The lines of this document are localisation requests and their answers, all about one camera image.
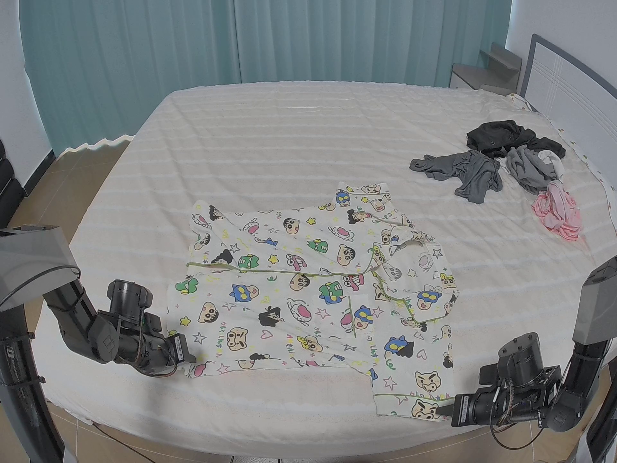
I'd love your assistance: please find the pink garment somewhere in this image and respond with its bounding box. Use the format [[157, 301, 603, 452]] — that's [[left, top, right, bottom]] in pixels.
[[532, 180, 583, 242]]

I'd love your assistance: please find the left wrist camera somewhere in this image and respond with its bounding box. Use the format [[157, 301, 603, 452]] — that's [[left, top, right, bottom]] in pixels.
[[141, 313, 165, 339]]

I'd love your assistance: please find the grey bedside table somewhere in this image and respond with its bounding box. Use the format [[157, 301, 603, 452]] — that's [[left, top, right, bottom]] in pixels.
[[449, 42, 523, 96]]

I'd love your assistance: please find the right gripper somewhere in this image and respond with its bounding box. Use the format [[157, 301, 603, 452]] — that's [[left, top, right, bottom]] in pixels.
[[451, 388, 513, 428]]

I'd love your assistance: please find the light grey garment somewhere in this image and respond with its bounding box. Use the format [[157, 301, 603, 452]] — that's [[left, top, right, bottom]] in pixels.
[[505, 145, 566, 195]]

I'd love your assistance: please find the white printed pyjama top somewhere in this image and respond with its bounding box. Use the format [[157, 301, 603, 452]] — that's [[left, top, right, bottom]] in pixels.
[[165, 181, 460, 421]]

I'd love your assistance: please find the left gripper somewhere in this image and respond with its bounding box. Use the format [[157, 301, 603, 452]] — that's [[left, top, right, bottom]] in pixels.
[[135, 333, 197, 378]]

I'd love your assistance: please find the black garment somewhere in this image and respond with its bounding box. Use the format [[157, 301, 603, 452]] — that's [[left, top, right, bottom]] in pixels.
[[466, 120, 566, 159]]

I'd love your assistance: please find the blue-green curtain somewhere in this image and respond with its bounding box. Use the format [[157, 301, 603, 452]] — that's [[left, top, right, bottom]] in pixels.
[[18, 0, 512, 158]]

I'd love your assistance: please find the black cable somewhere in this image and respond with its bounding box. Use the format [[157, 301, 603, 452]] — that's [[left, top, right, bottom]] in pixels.
[[489, 415, 548, 436], [89, 422, 128, 449]]

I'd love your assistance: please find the dark grey garment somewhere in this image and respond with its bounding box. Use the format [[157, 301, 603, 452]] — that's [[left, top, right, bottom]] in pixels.
[[410, 151, 503, 204]]

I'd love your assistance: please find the bed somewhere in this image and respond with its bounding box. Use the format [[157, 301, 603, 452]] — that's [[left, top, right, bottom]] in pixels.
[[34, 33, 617, 454]]

